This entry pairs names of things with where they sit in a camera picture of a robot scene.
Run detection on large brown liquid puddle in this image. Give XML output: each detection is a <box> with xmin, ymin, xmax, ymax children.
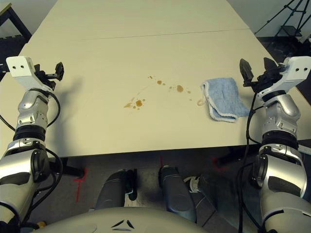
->
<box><xmin>123</xmin><ymin>97</ymin><xmax>147</xmax><ymax>110</ymax></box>

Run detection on black table foot bar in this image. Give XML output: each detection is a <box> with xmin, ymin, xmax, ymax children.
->
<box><xmin>60</xmin><ymin>157</ymin><xmax>85</xmax><ymax>177</ymax></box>
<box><xmin>217</xmin><ymin>145</ymin><xmax>246</xmax><ymax>168</ymax></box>

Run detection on grey left robot leg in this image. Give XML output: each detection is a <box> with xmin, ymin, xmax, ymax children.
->
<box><xmin>94</xmin><ymin>169</ymin><xmax>126</xmax><ymax>211</ymax></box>

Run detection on black framed side table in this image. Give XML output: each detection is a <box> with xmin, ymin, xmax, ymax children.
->
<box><xmin>0</xmin><ymin>3</ymin><xmax>33</xmax><ymax>37</ymax></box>

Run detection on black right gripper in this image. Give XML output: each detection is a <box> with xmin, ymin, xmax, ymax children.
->
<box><xmin>239</xmin><ymin>57</ymin><xmax>284</xmax><ymax>92</ymax></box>

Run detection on black step stool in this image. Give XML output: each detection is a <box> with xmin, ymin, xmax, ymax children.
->
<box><xmin>276</xmin><ymin>25</ymin><xmax>303</xmax><ymax>37</ymax></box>

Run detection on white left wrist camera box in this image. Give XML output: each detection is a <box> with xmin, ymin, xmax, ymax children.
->
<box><xmin>6</xmin><ymin>56</ymin><xmax>53</xmax><ymax>92</ymax></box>

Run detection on grey robot leg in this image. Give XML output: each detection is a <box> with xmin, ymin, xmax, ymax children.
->
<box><xmin>159</xmin><ymin>166</ymin><xmax>197</xmax><ymax>223</ymax></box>
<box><xmin>94</xmin><ymin>169</ymin><xmax>126</xmax><ymax>211</ymax></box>

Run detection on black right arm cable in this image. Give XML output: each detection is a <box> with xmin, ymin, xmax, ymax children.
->
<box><xmin>237</xmin><ymin>91</ymin><xmax>265</xmax><ymax>233</ymax></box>

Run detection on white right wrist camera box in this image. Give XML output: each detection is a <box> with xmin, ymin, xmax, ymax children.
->
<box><xmin>257</xmin><ymin>56</ymin><xmax>310</xmax><ymax>100</ymax></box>

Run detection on black camera tripod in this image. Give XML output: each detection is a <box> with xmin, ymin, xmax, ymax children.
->
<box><xmin>255</xmin><ymin>0</ymin><xmax>308</xmax><ymax>37</ymax></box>

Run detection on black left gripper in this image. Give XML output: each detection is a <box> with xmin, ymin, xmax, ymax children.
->
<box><xmin>34</xmin><ymin>62</ymin><xmax>65</xmax><ymax>89</ymax></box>

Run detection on black robot foot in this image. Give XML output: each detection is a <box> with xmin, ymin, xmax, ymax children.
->
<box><xmin>125</xmin><ymin>169</ymin><xmax>138</xmax><ymax>201</ymax></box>

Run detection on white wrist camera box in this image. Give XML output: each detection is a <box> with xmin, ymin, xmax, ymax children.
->
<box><xmin>257</xmin><ymin>56</ymin><xmax>310</xmax><ymax>100</ymax></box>
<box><xmin>6</xmin><ymin>56</ymin><xmax>53</xmax><ymax>92</ymax></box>

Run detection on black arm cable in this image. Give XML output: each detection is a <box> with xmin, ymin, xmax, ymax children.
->
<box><xmin>0</xmin><ymin>92</ymin><xmax>64</xmax><ymax>233</ymax></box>
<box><xmin>237</xmin><ymin>91</ymin><xmax>265</xmax><ymax>233</ymax></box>

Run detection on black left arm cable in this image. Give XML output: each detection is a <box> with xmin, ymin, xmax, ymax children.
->
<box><xmin>0</xmin><ymin>92</ymin><xmax>64</xmax><ymax>233</ymax></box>

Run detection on grey robot torso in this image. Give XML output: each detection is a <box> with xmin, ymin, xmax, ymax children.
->
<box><xmin>38</xmin><ymin>206</ymin><xmax>209</xmax><ymax>233</ymax></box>

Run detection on white sneaker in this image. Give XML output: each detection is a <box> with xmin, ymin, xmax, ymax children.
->
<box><xmin>184</xmin><ymin>176</ymin><xmax>204</xmax><ymax>194</ymax></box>

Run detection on grey right robot leg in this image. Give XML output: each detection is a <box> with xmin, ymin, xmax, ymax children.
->
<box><xmin>159</xmin><ymin>166</ymin><xmax>197</xmax><ymax>223</ymax></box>

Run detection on blue terry rag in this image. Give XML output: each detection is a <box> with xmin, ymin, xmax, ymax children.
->
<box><xmin>200</xmin><ymin>77</ymin><xmax>251</xmax><ymax>123</ymax></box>

